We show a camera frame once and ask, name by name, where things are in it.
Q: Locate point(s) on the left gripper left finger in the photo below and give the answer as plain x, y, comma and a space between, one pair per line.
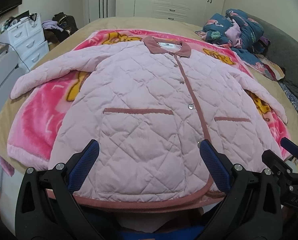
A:
46, 208

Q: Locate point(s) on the grey padded headboard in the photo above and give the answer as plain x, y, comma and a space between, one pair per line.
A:
283, 50

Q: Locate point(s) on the blue flamingo print quilt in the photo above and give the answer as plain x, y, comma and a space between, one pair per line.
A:
244, 36

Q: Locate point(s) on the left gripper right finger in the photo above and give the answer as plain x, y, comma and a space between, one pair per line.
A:
251, 207

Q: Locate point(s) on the purple clothes pile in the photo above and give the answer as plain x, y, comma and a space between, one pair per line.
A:
51, 25

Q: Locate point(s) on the pink quilted jacket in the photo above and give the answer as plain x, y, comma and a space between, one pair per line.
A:
149, 104

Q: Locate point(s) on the pink cartoon bear blanket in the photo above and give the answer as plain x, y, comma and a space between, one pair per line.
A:
35, 127

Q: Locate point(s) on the white drawer cabinet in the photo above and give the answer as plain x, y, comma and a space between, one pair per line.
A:
27, 38

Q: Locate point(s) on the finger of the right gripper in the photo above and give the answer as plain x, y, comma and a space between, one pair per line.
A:
289, 146

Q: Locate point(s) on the beige bed cover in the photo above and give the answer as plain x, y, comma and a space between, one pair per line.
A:
10, 108

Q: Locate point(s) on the black bag on floor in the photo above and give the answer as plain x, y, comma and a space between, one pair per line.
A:
67, 23

